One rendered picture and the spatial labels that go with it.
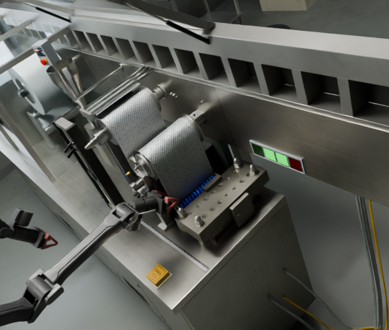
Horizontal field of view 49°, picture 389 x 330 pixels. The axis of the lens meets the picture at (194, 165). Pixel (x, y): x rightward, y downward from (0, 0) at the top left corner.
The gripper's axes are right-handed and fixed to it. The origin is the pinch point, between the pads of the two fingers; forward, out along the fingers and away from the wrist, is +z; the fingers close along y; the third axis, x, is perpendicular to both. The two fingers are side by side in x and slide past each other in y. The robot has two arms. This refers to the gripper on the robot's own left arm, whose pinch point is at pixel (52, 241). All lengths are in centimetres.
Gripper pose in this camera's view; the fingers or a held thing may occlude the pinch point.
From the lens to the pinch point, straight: 200.7
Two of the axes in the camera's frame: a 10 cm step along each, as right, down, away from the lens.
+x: -3.8, 9.2, -0.9
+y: -7.1, -2.3, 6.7
